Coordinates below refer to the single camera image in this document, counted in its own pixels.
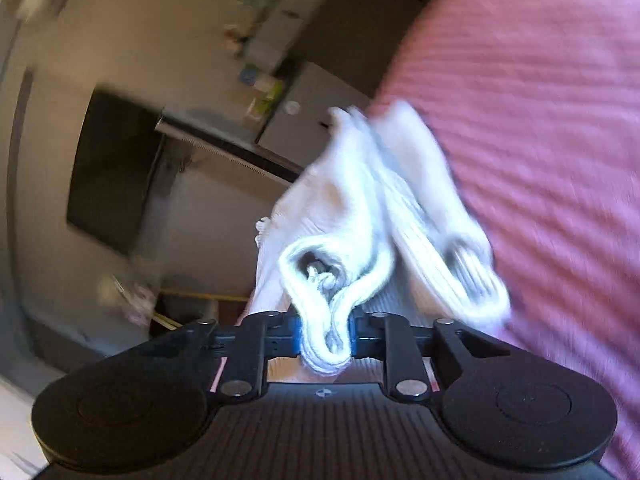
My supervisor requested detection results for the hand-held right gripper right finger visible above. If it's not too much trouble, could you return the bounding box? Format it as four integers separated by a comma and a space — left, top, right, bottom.
349, 311, 510, 402

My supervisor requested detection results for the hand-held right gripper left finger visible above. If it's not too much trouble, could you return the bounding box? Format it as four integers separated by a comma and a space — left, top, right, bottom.
149, 311, 303, 401

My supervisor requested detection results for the white ribbed knit sweater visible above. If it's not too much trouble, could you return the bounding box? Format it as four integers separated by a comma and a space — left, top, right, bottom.
237, 99, 513, 385

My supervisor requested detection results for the wooden shelf with yellow legs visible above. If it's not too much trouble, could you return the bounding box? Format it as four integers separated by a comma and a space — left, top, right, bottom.
100, 270, 251, 337

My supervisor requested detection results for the white desk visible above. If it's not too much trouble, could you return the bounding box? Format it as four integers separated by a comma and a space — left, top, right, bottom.
154, 109, 307, 184

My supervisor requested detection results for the white cabinet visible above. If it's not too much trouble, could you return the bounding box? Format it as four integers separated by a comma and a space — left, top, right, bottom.
255, 62, 372, 161

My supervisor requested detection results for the green packet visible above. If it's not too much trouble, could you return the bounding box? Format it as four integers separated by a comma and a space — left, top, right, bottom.
249, 79, 287, 122

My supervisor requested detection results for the pink ribbed blanket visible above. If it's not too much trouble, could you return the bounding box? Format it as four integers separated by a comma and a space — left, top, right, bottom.
210, 0, 640, 480

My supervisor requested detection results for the dark brown furniture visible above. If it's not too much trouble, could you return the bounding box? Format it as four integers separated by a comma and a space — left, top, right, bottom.
300, 0, 428, 97

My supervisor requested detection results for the black wall screen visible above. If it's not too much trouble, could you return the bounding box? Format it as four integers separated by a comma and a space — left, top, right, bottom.
66, 87, 167, 257

